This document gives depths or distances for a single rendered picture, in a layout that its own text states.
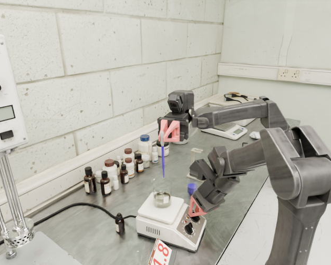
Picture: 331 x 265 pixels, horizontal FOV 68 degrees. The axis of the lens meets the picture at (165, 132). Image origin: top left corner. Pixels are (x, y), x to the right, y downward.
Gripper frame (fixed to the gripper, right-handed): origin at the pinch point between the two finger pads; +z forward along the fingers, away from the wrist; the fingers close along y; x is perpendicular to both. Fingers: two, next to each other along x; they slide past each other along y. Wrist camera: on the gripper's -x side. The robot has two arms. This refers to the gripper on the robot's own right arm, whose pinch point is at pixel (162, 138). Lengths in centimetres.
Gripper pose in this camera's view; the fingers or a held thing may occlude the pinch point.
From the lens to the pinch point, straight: 71.1
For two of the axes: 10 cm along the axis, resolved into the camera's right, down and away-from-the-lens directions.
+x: 0.4, 9.3, 3.7
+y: 9.2, 1.1, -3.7
